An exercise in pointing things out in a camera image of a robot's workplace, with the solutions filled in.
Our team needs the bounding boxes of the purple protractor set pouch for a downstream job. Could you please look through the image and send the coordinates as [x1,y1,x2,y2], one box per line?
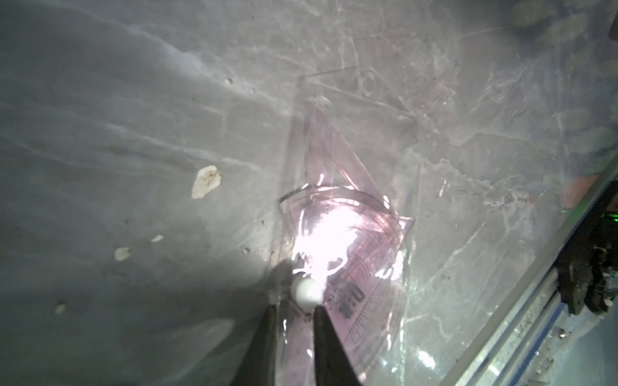
[275,66,419,385]

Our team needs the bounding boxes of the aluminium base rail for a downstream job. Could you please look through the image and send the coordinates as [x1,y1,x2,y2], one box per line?
[441,159,617,385]

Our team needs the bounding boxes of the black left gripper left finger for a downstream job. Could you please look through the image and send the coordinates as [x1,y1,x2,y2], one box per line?
[229,305,278,386]

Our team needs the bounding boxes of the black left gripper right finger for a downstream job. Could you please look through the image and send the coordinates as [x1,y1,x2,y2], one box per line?
[313,306,361,386]

